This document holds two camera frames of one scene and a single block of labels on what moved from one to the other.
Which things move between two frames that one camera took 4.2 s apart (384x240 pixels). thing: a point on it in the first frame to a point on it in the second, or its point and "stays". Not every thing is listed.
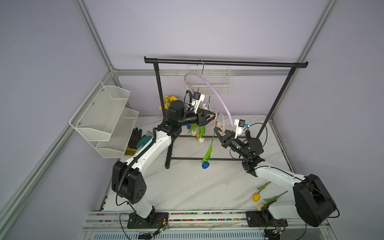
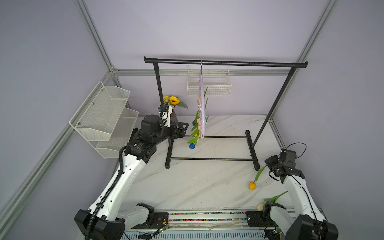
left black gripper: x=201 y=118 to x=181 y=132
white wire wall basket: x=219 y=79 stays
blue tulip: x=205 y=163 to x=195 y=135
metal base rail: x=229 y=225 stays
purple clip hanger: x=221 y=121 to x=201 y=122
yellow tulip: x=256 y=197 to x=252 y=185
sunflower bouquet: x=167 y=101 stays
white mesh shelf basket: x=104 y=117 stays
